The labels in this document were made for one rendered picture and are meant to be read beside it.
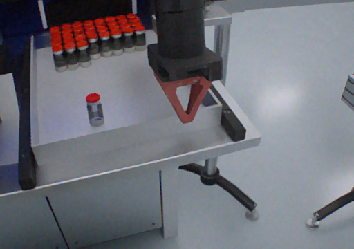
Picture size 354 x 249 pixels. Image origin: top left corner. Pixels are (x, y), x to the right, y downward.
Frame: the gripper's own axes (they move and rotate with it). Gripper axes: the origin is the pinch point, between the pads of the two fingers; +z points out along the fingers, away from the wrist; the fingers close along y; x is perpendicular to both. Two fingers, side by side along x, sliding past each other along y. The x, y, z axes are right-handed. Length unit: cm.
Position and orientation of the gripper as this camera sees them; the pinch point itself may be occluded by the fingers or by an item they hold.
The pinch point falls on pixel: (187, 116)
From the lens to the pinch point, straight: 46.9
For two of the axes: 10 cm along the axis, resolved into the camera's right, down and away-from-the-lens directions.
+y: -3.2, -4.5, 8.4
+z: 0.7, 8.7, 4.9
